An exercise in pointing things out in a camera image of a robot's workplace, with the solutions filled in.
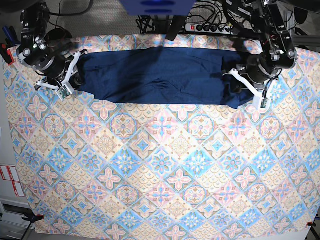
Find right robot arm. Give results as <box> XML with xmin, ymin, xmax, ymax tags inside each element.
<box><xmin>16</xmin><ymin>0</ymin><xmax>88</xmax><ymax>101</ymax></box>

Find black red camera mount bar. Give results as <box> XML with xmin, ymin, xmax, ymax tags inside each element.
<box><xmin>165</xmin><ymin>15</ymin><xmax>187</xmax><ymax>42</ymax></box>

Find white cabinet bottom left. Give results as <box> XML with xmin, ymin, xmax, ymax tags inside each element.
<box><xmin>0</xmin><ymin>199</ymin><xmax>32</xmax><ymax>240</ymax></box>

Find black clamp bottom right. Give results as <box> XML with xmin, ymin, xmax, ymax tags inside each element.
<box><xmin>307</xmin><ymin>222</ymin><xmax>317</xmax><ymax>227</ymax></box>

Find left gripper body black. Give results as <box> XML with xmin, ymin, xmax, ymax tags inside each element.
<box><xmin>243</xmin><ymin>53</ymin><xmax>282</xmax><ymax>85</ymax></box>

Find blue long-sleeve T-shirt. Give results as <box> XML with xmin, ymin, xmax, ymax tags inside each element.
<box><xmin>77</xmin><ymin>47</ymin><xmax>254</xmax><ymax>109</ymax></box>

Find black round stool base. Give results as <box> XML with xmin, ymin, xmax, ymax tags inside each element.
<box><xmin>45</xmin><ymin>28</ymin><xmax>73</xmax><ymax>42</ymax></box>

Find blue box overhead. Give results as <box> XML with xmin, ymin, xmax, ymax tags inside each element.
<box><xmin>119</xmin><ymin>0</ymin><xmax>196</xmax><ymax>16</ymax></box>

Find white power strip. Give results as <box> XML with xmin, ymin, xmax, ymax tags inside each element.
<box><xmin>184</xmin><ymin>23</ymin><xmax>235</xmax><ymax>35</ymax></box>

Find red black clamp left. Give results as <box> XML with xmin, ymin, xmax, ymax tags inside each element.
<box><xmin>0</xmin><ymin>43</ymin><xmax>15</xmax><ymax>66</ymax></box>

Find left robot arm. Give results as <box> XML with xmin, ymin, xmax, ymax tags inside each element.
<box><xmin>221</xmin><ymin>0</ymin><xmax>298</xmax><ymax>110</ymax></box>

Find patterned tile tablecloth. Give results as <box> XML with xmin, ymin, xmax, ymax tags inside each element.
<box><xmin>3</xmin><ymin>49</ymin><xmax>320</xmax><ymax>240</ymax></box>

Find black clamp bottom left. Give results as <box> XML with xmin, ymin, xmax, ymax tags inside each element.
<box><xmin>21</xmin><ymin>213</ymin><xmax>44</xmax><ymax>224</ymax></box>

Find blue clamp top left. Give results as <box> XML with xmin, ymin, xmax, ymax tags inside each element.
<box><xmin>2</xmin><ymin>26</ymin><xmax>21</xmax><ymax>47</ymax></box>

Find red white labels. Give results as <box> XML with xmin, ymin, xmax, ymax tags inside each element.
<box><xmin>0</xmin><ymin>165</ymin><xmax>25</xmax><ymax>197</ymax></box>

